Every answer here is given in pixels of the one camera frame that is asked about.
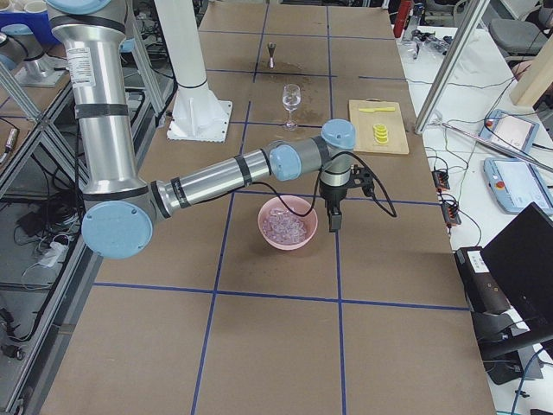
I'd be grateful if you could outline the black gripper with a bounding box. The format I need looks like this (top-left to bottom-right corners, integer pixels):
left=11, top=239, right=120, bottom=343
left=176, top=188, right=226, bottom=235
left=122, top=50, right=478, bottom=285
left=319, top=183, right=347, bottom=233

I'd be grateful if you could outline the steel double jigger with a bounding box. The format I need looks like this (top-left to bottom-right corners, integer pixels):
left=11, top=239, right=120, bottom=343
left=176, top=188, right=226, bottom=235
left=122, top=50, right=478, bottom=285
left=267, top=42, right=277, bottom=69

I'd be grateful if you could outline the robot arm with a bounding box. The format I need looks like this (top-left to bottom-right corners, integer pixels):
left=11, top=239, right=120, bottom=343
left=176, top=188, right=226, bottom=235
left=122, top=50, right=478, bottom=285
left=47, top=1, right=356, bottom=259

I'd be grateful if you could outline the clear ice cubes pile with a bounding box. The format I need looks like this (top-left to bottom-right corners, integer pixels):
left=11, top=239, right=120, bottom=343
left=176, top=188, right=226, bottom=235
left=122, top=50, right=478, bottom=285
left=262, top=207, right=308, bottom=246

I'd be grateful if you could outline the clear wine glass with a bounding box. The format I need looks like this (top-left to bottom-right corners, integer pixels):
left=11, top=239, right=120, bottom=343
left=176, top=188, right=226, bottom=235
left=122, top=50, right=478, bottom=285
left=282, top=84, right=302, bottom=131

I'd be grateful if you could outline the pink bowl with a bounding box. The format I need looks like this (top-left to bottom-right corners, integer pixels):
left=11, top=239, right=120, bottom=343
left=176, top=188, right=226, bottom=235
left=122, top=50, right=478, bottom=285
left=257, top=195, right=318, bottom=251

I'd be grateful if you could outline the bamboo cutting board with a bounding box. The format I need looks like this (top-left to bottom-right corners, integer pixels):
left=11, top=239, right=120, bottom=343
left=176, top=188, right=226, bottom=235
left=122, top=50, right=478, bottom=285
left=348, top=99, right=410, bottom=156

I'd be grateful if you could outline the yellow plastic knife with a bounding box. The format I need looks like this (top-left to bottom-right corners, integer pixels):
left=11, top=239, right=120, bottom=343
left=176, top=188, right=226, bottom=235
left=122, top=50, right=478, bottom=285
left=358, top=106, right=396, bottom=113

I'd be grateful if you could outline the black box white label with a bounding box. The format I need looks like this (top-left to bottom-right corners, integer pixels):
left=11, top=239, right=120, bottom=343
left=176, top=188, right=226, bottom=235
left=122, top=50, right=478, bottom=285
left=454, top=246, right=511, bottom=315

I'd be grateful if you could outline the metal rod green tip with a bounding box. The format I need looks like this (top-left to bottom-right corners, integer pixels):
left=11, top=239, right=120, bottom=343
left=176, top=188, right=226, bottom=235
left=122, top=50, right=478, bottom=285
left=429, top=120, right=553, bottom=173

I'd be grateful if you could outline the blue teach pendant near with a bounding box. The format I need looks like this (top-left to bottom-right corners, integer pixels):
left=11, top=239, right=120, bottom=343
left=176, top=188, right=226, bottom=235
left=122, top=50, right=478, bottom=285
left=483, top=157, right=552, bottom=215

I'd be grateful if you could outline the blue teach pendant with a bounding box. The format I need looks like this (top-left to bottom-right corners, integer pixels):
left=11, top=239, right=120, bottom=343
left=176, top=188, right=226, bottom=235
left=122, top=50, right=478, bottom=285
left=480, top=109, right=539, bottom=152
left=483, top=157, right=552, bottom=215

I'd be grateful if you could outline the blue teach pendant far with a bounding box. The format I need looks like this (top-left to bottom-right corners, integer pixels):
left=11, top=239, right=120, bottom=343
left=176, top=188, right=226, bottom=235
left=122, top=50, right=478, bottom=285
left=480, top=109, right=539, bottom=152

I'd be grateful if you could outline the black laptop computer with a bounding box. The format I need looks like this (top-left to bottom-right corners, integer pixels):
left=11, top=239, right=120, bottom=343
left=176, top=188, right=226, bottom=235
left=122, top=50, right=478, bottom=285
left=481, top=202, right=552, bottom=342

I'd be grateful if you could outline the red cylinder bottle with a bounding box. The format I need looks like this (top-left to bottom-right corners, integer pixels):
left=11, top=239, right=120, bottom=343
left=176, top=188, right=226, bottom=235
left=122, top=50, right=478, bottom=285
left=393, top=0, right=411, bottom=39

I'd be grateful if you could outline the black monitor stand base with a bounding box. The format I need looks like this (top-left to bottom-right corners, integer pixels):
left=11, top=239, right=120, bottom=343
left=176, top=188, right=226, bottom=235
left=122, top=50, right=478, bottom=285
left=471, top=312, right=552, bottom=385

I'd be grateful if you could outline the grey office chair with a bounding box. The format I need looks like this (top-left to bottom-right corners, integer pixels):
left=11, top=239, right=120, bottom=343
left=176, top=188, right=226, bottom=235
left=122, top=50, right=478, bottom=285
left=488, top=1, right=552, bottom=61

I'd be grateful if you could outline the blue storage bin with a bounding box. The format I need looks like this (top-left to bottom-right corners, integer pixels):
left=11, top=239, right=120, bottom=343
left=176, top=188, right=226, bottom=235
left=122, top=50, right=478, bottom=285
left=0, top=11, right=60, bottom=45

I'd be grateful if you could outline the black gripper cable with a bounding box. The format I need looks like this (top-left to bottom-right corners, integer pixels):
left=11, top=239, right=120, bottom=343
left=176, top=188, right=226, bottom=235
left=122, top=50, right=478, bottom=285
left=250, top=150, right=398, bottom=218

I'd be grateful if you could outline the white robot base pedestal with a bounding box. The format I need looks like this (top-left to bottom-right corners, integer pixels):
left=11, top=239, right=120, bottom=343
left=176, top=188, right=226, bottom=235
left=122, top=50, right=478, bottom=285
left=155, top=0, right=232, bottom=143

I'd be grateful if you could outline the aluminium frame post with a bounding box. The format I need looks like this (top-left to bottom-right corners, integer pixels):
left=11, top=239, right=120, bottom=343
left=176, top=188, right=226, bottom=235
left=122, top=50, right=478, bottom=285
left=415, top=0, right=490, bottom=134

